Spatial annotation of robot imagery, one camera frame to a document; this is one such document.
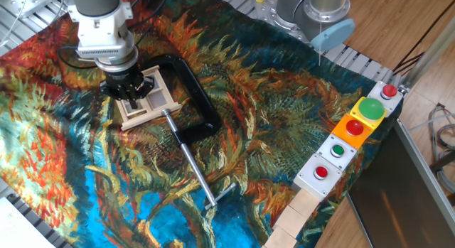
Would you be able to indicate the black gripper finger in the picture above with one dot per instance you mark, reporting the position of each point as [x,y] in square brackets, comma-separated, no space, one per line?
[115,94]
[146,88]

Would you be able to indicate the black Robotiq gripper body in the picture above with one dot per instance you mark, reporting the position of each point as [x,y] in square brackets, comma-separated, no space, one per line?
[124,79]

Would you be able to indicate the small wooden sliding window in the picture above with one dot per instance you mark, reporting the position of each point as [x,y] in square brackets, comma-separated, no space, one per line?
[149,116]

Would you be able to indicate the black C-clamp with silver screw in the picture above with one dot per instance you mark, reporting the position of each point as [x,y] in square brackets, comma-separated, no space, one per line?
[204,100]

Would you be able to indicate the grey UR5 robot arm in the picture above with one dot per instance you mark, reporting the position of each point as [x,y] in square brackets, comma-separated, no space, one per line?
[103,31]

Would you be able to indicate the silver metal plate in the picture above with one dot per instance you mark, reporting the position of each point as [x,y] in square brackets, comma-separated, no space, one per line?
[32,3]

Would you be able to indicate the sunflower painting print cloth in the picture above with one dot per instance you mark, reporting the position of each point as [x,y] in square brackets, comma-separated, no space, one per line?
[266,81]

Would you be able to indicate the white board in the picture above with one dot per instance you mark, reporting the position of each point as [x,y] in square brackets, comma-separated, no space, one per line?
[17,230]

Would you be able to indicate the grey box flat red button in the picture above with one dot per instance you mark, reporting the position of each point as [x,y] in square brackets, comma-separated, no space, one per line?
[305,180]

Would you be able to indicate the pale wooden block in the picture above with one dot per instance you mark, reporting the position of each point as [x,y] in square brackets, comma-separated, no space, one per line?
[304,202]
[289,221]
[279,239]

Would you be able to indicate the grey box green button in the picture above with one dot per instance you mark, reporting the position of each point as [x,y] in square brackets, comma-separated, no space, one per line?
[337,150]

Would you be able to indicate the orange box red button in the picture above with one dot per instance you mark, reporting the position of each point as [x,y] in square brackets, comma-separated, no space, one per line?
[354,128]

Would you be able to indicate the yellow box big green button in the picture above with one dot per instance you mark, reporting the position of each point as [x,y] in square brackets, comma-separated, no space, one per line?
[371,108]

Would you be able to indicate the grey box raised red button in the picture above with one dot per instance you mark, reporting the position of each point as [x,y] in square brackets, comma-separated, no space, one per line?
[389,91]

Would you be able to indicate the dark glossy panel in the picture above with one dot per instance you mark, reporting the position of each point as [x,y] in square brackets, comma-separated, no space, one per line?
[391,205]

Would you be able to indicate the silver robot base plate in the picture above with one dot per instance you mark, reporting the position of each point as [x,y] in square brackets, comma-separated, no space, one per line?
[281,26]

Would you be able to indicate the aluminium frame post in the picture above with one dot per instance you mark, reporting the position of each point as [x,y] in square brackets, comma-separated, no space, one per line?
[430,56]

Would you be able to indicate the aluminium table edge rail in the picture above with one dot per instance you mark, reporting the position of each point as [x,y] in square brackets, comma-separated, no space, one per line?
[426,168]

